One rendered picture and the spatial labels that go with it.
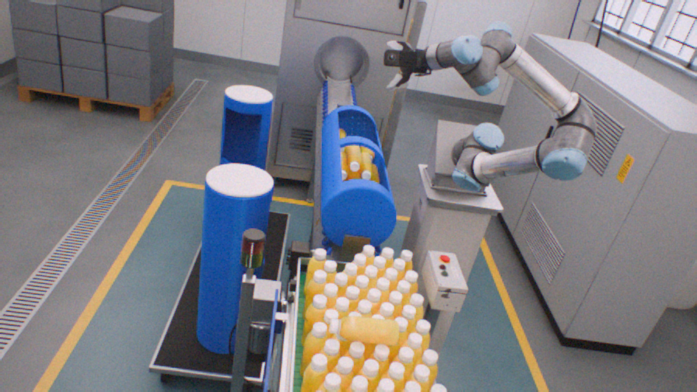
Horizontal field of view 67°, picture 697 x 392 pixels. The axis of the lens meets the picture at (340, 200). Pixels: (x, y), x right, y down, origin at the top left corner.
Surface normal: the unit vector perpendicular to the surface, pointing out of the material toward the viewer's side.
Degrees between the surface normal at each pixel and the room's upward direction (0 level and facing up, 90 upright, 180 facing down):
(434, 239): 90
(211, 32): 90
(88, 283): 0
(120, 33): 90
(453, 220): 90
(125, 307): 0
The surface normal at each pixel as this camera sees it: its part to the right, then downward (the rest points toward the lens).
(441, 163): 0.14, -0.28
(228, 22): 0.00, 0.50
